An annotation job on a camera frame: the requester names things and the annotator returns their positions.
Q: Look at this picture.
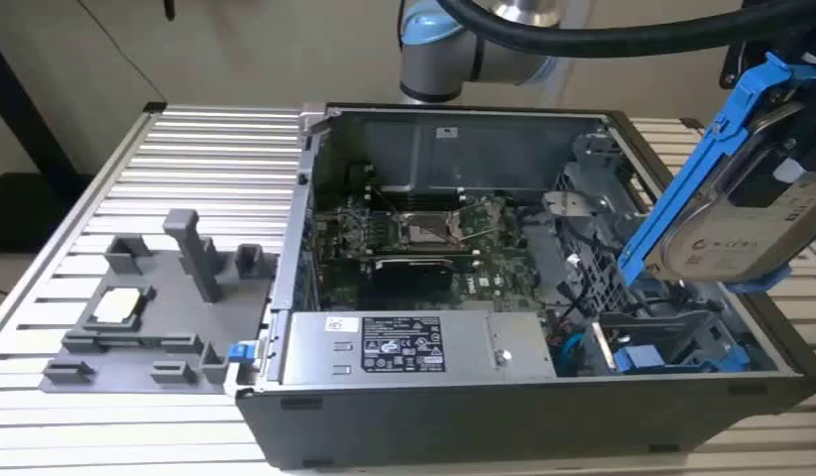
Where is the hard disk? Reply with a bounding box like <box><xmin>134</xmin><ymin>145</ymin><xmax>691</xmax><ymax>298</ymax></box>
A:
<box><xmin>616</xmin><ymin>49</ymin><xmax>816</xmax><ymax>299</ymax></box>

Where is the metal disk bay cage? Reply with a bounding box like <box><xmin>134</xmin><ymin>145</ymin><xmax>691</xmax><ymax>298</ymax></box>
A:
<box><xmin>543</xmin><ymin>129</ymin><xmax>667</xmax><ymax>319</ymax></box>

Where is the blue plastic disk carrier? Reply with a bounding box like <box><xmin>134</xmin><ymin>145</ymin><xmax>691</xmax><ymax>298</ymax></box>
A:
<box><xmin>611</xmin><ymin>344</ymin><xmax>750</xmax><ymax>375</ymax></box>

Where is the metal socket cover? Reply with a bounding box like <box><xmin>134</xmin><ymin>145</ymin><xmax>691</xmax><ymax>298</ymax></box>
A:
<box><xmin>446</xmin><ymin>193</ymin><xmax>508</xmax><ymax>247</ymax></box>

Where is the green motherboard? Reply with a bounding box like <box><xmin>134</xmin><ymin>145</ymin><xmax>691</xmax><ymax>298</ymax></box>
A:
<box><xmin>311</xmin><ymin>195</ymin><xmax>556</xmax><ymax>313</ymax></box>

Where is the CPU socket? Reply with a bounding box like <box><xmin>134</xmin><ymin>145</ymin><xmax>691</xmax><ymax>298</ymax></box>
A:
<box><xmin>394</xmin><ymin>210</ymin><xmax>468</xmax><ymax>249</ymax></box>

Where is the black graphics card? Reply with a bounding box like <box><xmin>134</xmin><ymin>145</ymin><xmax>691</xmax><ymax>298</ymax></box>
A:
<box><xmin>366</xmin><ymin>252</ymin><xmax>483</xmax><ymax>309</ymax></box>

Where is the black open PC case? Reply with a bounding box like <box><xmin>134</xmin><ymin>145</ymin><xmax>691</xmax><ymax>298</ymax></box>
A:
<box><xmin>234</xmin><ymin>101</ymin><xmax>816</xmax><ymax>470</ymax></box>

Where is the silver power supply unit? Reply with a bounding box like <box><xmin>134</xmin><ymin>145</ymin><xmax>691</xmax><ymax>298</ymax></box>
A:
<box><xmin>276</xmin><ymin>310</ymin><xmax>559</xmax><ymax>387</ymax></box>

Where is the blue case latch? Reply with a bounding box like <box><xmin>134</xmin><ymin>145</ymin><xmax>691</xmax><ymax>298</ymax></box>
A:
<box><xmin>227</xmin><ymin>340</ymin><xmax>258</xmax><ymax>371</ymax></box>

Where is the grey parts rack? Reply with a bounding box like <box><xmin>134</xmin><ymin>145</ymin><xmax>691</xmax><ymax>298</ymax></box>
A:
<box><xmin>42</xmin><ymin>207</ymin><xmax>280</xmax><ymax>396</ymax></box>

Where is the silver CPU chip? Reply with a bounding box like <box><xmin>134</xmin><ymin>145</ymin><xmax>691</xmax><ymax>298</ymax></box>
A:
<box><xmin>91</xmin><ymin>288</ymin><xmax>146</xmax><ymax>324</ymax></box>

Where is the long black robot cable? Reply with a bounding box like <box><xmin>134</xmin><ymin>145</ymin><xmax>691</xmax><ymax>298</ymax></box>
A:
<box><xmin>438</xmin><ymin>0</ymin><xmax>814</xmax><ymax>60</ymax></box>

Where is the blue wire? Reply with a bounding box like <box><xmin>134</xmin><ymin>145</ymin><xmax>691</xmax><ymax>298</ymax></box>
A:
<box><xmin>556</xmin><ymin>331</ymin><xmax>586</xmax><ymax>375</ymax></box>

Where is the black desk frame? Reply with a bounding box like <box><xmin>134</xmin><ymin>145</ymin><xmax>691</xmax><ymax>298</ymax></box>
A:
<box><xmin>0</xmin><ymin>24</ymin><xmax>95</xmax><ymax>255</ymax></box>

